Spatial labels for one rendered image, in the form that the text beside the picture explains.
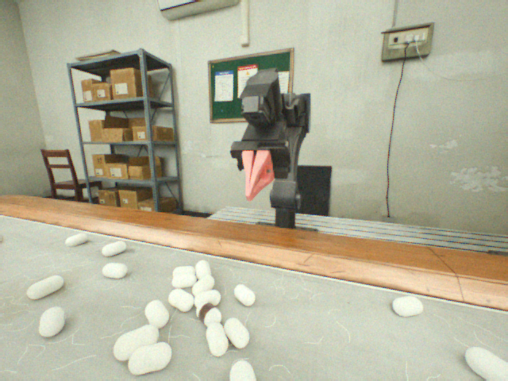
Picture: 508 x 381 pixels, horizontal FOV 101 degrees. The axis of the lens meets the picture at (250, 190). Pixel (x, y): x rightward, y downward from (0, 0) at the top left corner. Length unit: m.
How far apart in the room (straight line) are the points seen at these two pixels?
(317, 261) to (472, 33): 2.34
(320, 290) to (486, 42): 2.39
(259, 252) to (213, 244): 0.09
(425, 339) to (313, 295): 0.11
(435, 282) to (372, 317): 0.11
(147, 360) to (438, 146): 2.33
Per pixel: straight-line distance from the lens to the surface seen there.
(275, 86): 0.39
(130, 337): 0.26
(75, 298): 0.38
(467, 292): 0.40
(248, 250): 0.38
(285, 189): 0.59
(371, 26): 2.43
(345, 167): 2.22
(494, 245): 0.88
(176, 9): 2.92
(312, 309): 0.30
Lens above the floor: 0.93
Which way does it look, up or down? 12 degrees down
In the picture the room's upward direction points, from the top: straight up
